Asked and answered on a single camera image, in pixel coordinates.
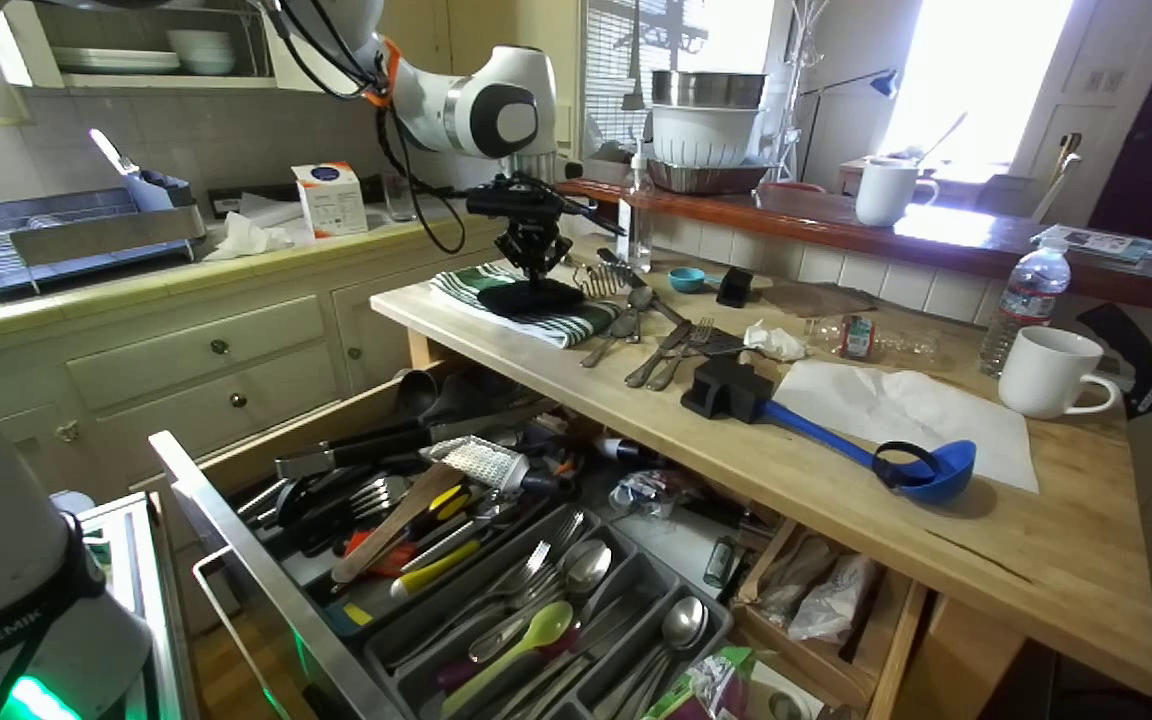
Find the black boxy block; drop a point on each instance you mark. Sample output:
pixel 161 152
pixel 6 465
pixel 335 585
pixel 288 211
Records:
pixel 727 390

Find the crumpled white wrapper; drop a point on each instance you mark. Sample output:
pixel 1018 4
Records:
pixel 773 341

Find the small black holder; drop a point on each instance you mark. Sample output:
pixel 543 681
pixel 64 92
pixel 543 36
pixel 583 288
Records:
pixel 734 286

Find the white paper sheet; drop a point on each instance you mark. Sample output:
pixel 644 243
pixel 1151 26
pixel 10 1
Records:
pixel 923 405

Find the metal faucet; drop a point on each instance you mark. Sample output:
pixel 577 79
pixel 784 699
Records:
pixel 629 200

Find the white wrapped package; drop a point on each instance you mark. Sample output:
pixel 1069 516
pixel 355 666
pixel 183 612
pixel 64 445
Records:
pixel 487 462

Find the green striped towel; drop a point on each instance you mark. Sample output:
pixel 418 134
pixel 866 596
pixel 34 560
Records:
pixel 575 326

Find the small glass jar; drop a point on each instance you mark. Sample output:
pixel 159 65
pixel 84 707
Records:
pixel 856 334

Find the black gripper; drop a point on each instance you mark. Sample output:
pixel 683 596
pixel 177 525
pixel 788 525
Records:
pixel 534 237

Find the white basket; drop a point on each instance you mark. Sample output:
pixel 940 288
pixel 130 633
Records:
pixel 701 134

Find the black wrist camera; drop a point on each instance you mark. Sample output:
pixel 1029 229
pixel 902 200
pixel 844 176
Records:
pixel 519 200

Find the metal table knives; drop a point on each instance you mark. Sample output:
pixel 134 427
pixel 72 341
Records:
pixel 663 354

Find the white pitcher mug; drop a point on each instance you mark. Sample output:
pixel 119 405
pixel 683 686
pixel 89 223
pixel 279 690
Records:
pixel 886 188

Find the white bowl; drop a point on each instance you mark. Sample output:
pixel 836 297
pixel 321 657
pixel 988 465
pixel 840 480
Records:
pixel 206 51

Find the metal fork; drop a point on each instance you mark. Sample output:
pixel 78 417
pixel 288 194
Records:
pixel 606 337

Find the clear plastic water bottle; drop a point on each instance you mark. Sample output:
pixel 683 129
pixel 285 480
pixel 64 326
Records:
pixel 1027 300

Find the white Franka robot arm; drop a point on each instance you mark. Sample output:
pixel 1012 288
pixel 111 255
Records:
pixel 469 113

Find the white plastic bag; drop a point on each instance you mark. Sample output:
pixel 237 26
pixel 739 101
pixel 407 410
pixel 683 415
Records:
pixel 249 224

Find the clear plastic bag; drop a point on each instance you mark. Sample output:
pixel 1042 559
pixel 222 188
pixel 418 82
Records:
pixel 832 601

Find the metal baking pan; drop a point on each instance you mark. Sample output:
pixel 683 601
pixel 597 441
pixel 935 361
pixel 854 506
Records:
pixel 701 176

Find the large metal spoon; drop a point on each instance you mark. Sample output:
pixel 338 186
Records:
pixel 583 565

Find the white carton with blue cap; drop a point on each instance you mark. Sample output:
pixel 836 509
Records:
pixel 330 200

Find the small wooden drawer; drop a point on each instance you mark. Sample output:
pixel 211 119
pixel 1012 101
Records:
pixel 899 643

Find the grey cutlery tray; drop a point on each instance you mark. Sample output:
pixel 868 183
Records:
pixel 629 585

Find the open kitchen drawer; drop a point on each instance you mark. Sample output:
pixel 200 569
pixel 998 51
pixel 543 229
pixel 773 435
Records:
pixel 270 585

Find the stacked white plates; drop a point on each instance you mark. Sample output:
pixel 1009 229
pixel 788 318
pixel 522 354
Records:
pixel 119 57

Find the blue dish rack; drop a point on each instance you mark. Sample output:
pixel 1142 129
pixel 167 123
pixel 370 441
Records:
pixel 69 234

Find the black pouch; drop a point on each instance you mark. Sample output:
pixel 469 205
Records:
pixel 1142 361

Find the green printed packet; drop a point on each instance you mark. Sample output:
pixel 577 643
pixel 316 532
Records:
pixel 739 686

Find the green plastic spoon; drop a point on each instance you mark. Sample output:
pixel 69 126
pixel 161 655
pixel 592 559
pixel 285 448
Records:
pixel 525 633

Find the small teal object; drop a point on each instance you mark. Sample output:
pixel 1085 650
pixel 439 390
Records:
pixel 689 283

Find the desk lamp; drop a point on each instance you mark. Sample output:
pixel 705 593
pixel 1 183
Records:
pixel 868 82

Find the wooden spatula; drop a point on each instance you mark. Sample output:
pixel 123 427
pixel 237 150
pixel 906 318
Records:
pixel 399 523

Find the cream cabinet with drawers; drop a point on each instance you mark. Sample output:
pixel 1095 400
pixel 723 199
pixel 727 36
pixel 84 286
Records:
pixel 188 361

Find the metal robot stand frame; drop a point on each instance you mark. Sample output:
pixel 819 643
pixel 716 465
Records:
pixel 137 601

